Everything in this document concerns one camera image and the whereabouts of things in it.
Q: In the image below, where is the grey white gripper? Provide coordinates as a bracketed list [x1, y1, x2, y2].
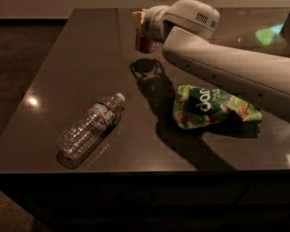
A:
[132, 6, 168, 43]

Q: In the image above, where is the red coke can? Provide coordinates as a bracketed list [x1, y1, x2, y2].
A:
[135, 29, 156, 53]

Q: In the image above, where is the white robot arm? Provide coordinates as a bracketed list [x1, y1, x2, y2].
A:
[132, 0, 290, 123]

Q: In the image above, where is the green chip bag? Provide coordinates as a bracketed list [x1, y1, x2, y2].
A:
[173, 85, 262, 130]

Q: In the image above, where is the clear plastic water bottle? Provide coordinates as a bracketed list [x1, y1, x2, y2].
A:
[57, 93, 125, 160]

